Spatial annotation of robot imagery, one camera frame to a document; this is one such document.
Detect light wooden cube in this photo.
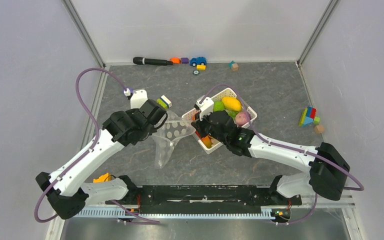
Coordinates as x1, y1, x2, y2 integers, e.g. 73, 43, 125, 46
314, 124, 325, 134

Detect purple toy block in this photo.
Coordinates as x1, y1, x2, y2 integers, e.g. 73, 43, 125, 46
180, 57, 189, 64

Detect black microphone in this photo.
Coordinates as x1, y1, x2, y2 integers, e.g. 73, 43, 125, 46
132, 56, 174, 66

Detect clear zip top bag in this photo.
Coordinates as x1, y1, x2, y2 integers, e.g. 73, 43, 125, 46
151, 110, 196, 169

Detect purple toy onion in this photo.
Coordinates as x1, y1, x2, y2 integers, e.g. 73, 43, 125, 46
234, 111, 251, 127

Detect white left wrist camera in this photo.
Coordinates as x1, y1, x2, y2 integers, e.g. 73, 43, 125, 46
123, 88, 148, 109

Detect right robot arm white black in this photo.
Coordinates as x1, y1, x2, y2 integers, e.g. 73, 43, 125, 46
191, 111, 350, 204

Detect orange toy piece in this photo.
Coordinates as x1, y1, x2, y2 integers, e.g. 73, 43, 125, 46
170, 57, 182, 64

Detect white perforated plastic basket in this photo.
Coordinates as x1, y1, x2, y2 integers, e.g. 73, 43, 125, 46
182, 87, 257, 157

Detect multicolour block stack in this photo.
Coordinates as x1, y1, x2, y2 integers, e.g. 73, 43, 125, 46
298, 106, 320, 127

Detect green toy lettuce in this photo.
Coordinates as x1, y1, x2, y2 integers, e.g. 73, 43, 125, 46
212, 101, 226, 112

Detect wooden toy cube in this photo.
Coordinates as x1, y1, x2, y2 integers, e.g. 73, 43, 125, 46
230, 63, 239, 72

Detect green blue white brick stack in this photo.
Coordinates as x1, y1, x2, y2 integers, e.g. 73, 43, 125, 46
156, 95, 173, 110

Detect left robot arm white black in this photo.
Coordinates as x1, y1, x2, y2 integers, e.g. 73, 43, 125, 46
35, 99, 168, 220

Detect white slotted cable duct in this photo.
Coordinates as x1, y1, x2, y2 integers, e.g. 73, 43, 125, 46
74, 205, 275, 220

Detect green toy grapes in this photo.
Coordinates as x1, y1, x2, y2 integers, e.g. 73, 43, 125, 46
226, 110, 239, 119

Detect blue toy car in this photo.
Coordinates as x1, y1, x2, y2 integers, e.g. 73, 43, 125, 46
189, 56, 207, 67

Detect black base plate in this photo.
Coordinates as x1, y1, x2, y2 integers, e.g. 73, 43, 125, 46
118, 185, 302, 214

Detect yellow toy brick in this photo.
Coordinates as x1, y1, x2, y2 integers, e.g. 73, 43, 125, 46
196, 64, 207, 71

